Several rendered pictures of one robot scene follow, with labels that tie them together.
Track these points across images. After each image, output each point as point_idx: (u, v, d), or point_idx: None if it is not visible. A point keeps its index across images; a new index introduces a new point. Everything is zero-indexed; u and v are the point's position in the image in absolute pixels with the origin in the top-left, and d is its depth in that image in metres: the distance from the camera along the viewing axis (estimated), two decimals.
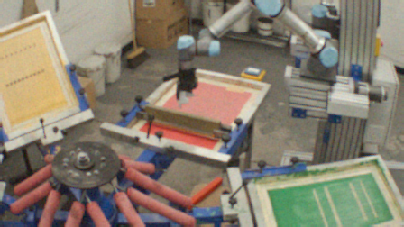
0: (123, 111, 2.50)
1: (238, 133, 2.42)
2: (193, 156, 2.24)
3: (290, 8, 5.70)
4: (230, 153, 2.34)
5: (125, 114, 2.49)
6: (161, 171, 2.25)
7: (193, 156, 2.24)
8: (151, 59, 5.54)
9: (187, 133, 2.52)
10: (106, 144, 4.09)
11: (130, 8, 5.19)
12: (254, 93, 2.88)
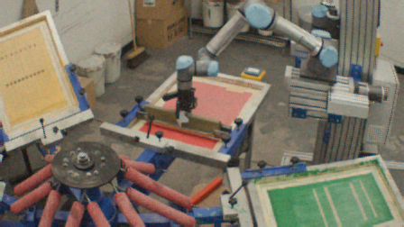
0: (123, 111, 2.50)
1: (238, 133, 2.42)
2: (193, 156, 2.24)
3: (290, 8, 5.70)
4: (230, 153, 2.34)
5: (125, 114, 2.49)
6: (161, 171, 2.25)
7: (193, 156, 2.24)
8: (151, 59, 5.54)
9: (187, 133, 2.52)
10: (106, 144, 4.09)
11: (130, 8, 5.19)
12: (254, 93, 2.88)
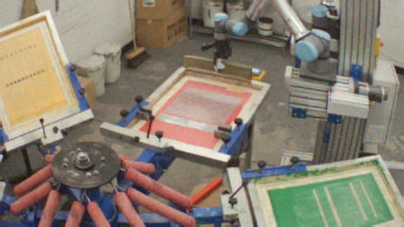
0: (123, 111, 2.50)
1: (238, 133, 2.42)
2: (193, 156, 2.24)
3: (290, 8, 5.70)
4: (230, 153, 2.34)
5: (125, 114, 2.49)
6: (161, 171, 2.25)
7: (193, 156, 2.24)
8: (151, 59, 5.54)
9: (187, 133, 2.52)
10: (106, 144, 4.09)
11: (130, 8, 5.19)
12: (254, 93, 2.88)
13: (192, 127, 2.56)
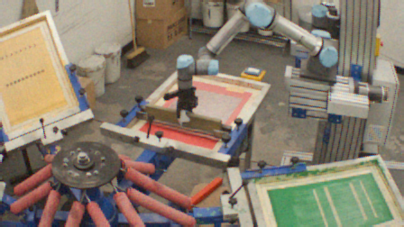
0: (123, 111, 2.50)
1: (238, 133, 2.42)
2: (193, 156, 2.24)
3: (290, 8, 5.70)
4: (230, 153, 2.34)
5: (125, 114, 2.49)
6: (161, 171, 2.25)
7: (193, 156, 2.24)
8: (151, 59, 5.54)
9: (187, 133, 2.52)
10: (106, 144, 4.09)
11: (130, 8, 5.19)
12: (254, 93, 2.88)
13: None
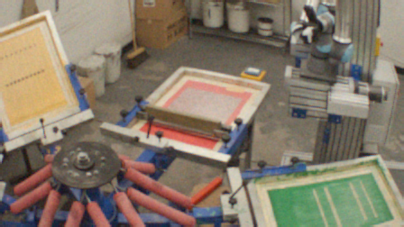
0: (123, 111, 2.50)
1: (238, 133, 2.42)
2: (193, 156, 2.24)
3: (290, 8, 5.70)
4: (230, 153, 2.34)
5: (125, 114, 2.49)
6: (161, 171, 2.25)
7: (193, 156, 2.24)
8: (151, 59, 5.54)
9: (187, 133, 2.52)
10: (106, 144, 4.09)
11: (130, 8, 5.19)
12: (254, 93, 2.88)
13: None
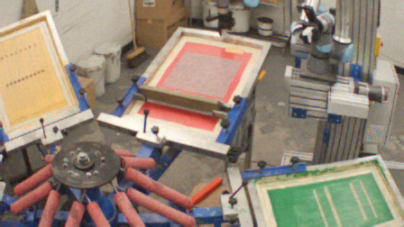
0: (119, 97, 2.43)
1: (238, 112, 2.34)
2: (192, 148, 2.20)
3: (290, 8, 5.70)
4: (231, 137, 2.29)
5: (122, 101, 2.42)
6: (162, 165, 2.24)
7: (192, 148, 2.20)
8: (151, 59, 5.54)
9: (186, 113, 2.45)
10: (106, 144, 4.09)
11: (130, 8, 5.19)
12: (254, 53, 2.72)
13: None
